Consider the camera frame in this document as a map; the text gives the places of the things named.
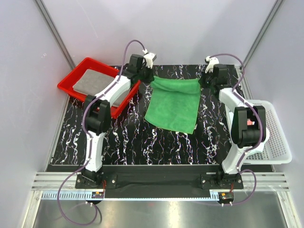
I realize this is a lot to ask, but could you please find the green towel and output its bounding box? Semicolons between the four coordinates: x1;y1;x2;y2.
144;76;201;134

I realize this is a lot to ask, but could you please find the grey towel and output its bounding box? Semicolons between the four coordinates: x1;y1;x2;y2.
73;69;115;95

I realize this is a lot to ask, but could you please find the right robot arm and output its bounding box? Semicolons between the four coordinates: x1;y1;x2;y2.
199;62;267;190

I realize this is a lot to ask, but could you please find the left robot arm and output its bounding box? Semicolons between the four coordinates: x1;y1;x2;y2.
81;51;156;188

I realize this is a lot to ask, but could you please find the red plastic tray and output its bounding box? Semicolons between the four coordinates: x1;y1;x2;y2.
57;57;140;119

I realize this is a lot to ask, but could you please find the white perforated basket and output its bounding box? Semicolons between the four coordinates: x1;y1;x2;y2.
245;100;292;165

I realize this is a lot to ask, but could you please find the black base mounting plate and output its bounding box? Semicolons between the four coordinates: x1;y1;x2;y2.
47;163;274;199

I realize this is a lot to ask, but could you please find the right connector board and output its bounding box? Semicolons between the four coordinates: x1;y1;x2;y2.
219;192;234;201

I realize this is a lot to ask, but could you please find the connector board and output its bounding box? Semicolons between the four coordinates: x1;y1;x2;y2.
219;192;234;201
91;190;105;199

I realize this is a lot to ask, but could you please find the left connector board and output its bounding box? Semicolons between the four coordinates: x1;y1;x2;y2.
91;190;105;199

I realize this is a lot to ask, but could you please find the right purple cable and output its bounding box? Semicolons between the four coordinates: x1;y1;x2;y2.
205;53;266;205

